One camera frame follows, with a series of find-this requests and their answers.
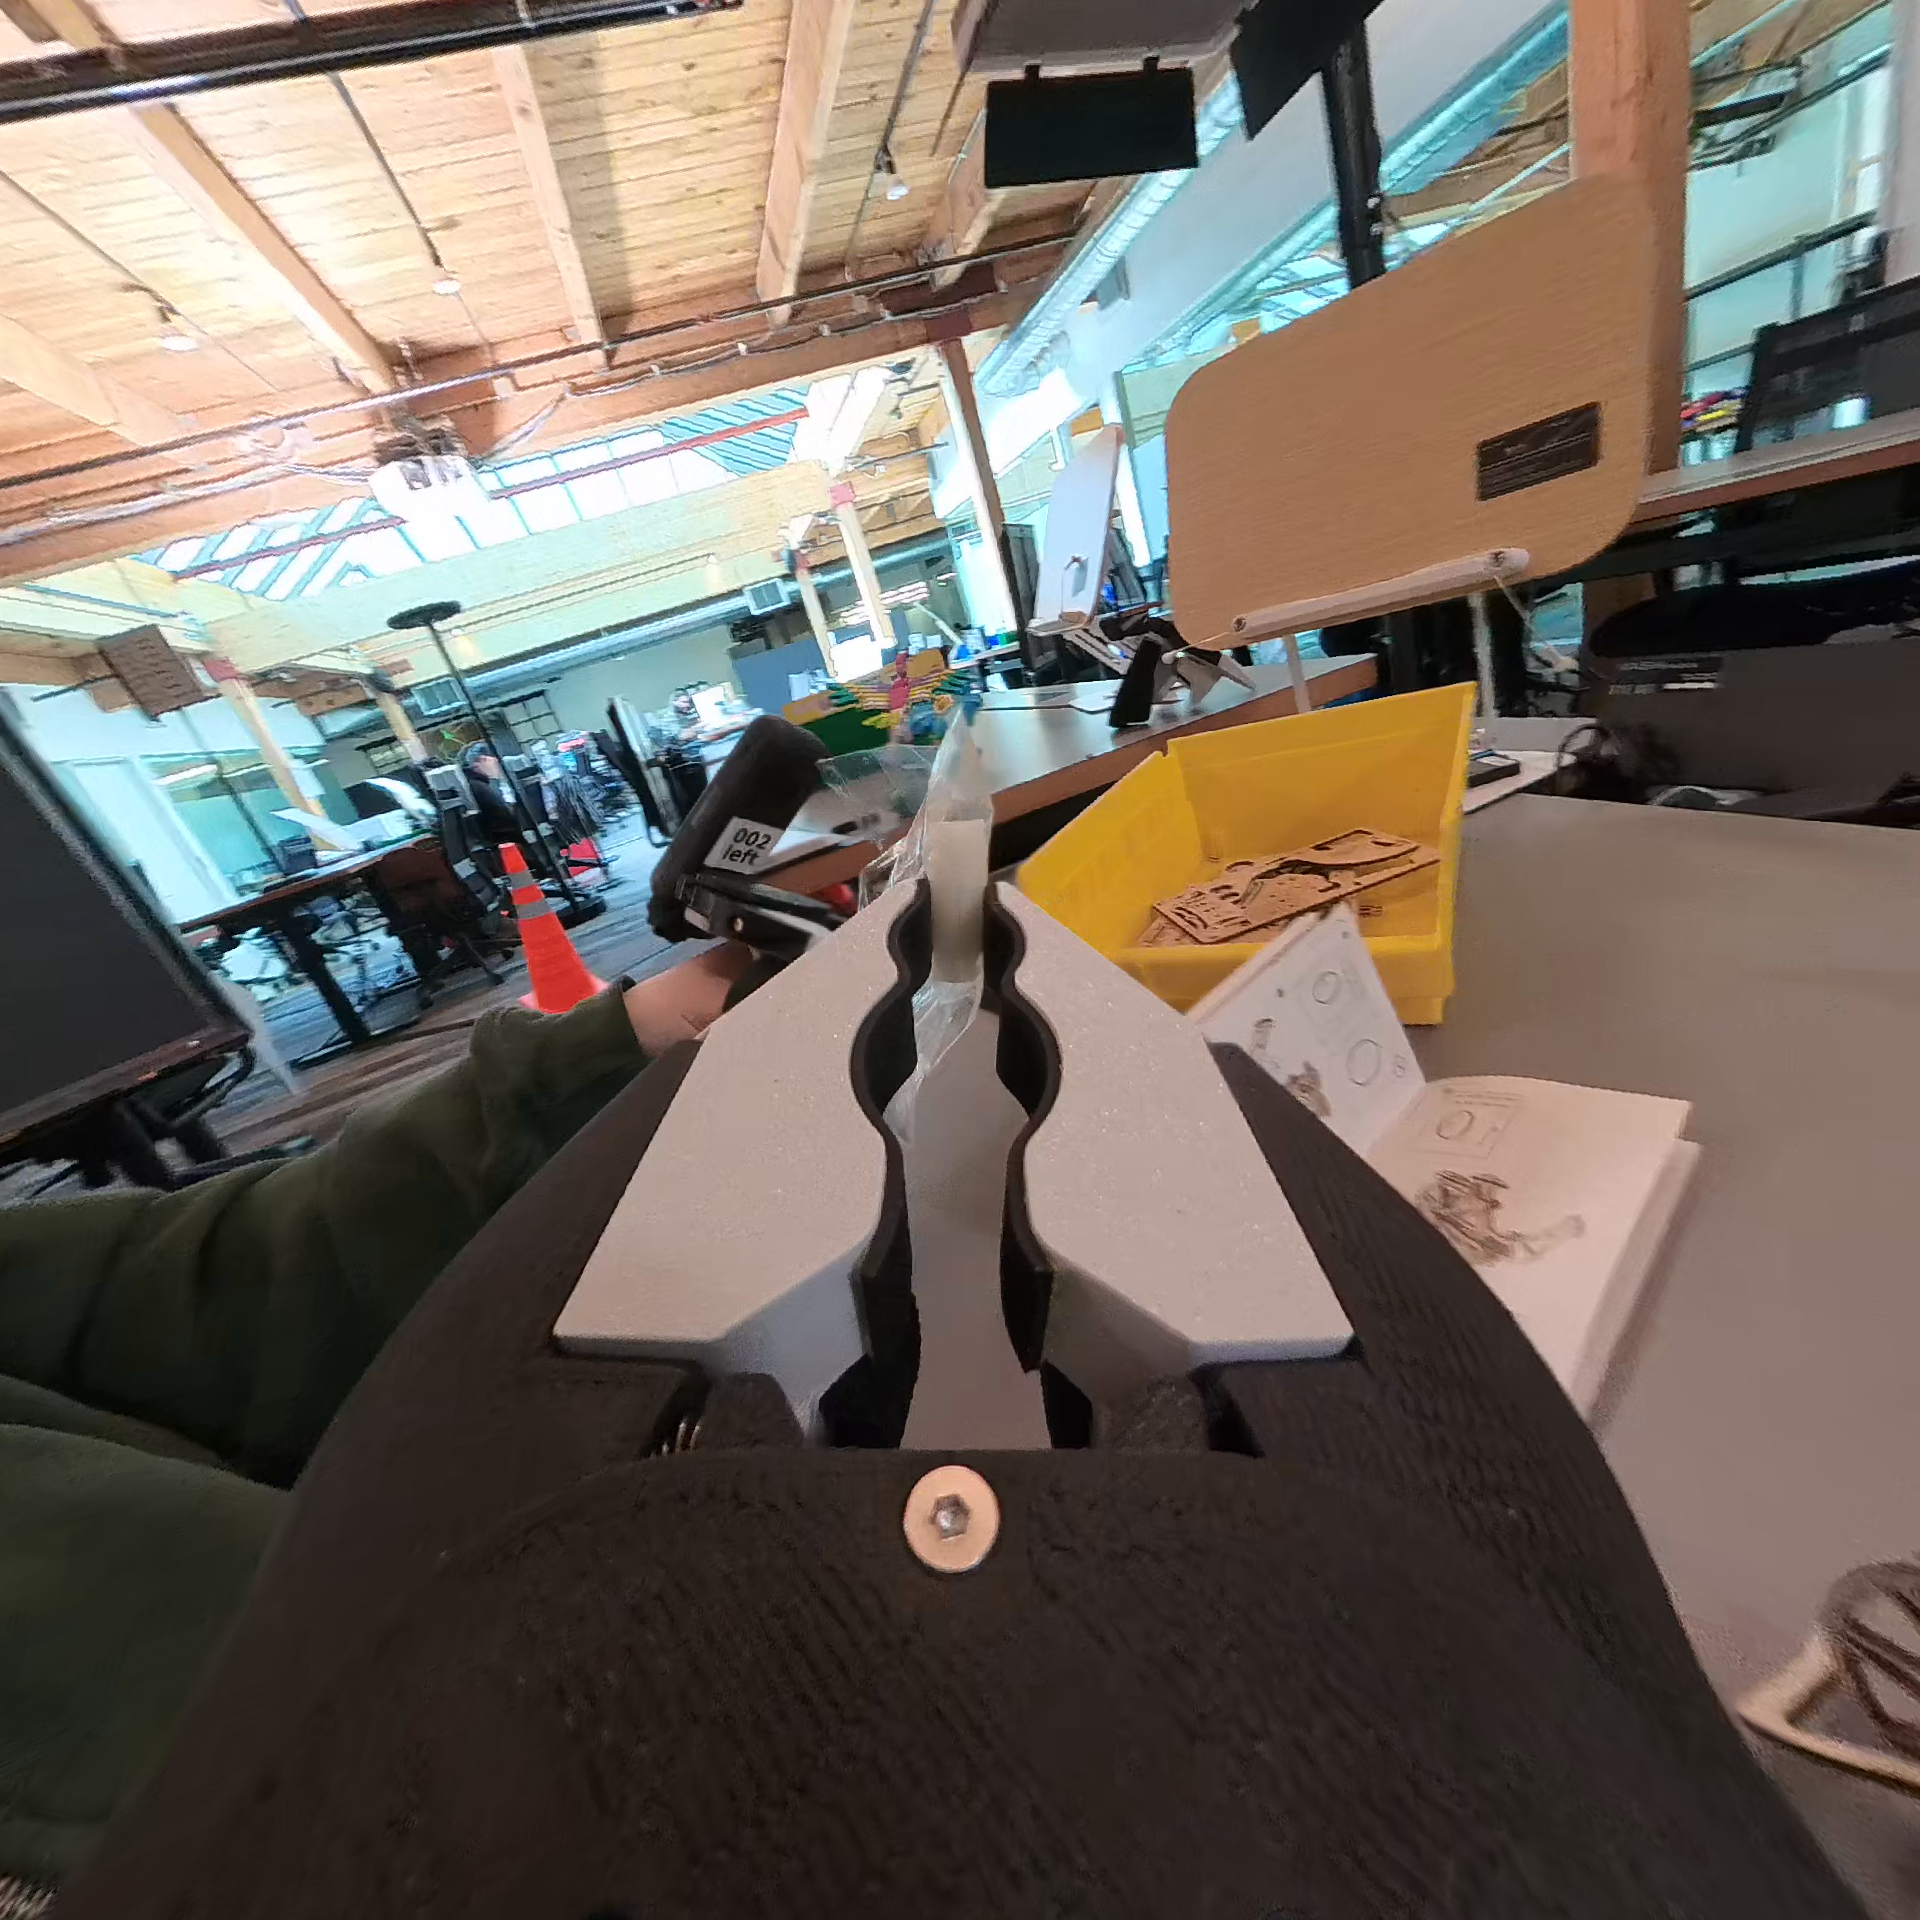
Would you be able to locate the yellow plastic bin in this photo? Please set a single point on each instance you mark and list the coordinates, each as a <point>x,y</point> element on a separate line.
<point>1231,797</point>

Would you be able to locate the white tilted panel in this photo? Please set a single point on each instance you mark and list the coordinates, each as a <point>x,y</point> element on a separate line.
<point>1079,524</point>

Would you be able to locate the black monitor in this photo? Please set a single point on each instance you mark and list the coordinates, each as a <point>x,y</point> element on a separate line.
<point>75,962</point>

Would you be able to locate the black light stand pole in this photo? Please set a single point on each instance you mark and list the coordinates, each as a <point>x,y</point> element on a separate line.
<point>1354,150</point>

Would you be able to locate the black studio light panel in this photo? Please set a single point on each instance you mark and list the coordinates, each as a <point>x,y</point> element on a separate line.
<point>1089,106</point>

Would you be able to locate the grey desk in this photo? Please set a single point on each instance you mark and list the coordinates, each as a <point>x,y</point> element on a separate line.
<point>1725,962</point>

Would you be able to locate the clear plastic bag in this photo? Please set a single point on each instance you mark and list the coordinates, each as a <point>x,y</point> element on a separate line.
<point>953,902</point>

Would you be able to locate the white instruction booklet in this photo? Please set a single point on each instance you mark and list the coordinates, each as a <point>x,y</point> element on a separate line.
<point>1530,1186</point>

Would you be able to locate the person's left forearm green sleeve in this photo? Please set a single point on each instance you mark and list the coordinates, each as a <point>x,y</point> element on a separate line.
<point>225,1277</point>

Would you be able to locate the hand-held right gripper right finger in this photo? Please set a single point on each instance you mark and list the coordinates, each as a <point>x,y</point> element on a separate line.
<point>1171,1186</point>

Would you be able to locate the black floor lamp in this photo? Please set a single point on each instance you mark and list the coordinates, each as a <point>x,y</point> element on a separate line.
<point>441,675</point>

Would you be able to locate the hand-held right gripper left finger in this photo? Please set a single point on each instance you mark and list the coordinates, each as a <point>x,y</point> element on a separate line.
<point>721,1200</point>

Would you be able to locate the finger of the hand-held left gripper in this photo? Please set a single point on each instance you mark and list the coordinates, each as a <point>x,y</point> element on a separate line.
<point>833,832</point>

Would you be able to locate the long wooden desk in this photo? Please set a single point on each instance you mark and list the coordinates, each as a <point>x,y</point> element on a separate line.
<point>1079,734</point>

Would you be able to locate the wooden puzzle pieces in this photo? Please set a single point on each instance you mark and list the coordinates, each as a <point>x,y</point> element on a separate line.
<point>1289,892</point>

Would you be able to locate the orange traffic cone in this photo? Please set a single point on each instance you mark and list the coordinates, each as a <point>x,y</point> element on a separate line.
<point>546,946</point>

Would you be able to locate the person's left hand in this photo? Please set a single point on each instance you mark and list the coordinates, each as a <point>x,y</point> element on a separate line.
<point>682,1004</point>

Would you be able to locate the small black stand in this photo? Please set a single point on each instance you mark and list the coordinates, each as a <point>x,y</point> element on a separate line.
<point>1142,683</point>

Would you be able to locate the light wooden panel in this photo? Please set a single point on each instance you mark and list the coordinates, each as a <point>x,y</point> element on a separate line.
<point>1395,422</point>

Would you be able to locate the wooden puzzle piece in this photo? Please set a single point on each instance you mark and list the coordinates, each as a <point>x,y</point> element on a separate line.
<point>1851,1680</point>

